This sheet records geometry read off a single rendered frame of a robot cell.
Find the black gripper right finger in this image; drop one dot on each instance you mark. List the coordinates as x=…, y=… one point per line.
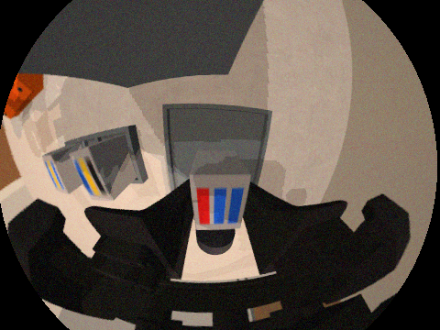
x=273, y=224

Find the beige flat panel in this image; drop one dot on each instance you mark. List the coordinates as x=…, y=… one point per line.
x=389, y=146

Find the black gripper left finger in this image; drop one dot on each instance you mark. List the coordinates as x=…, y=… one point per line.
x=164, y=226

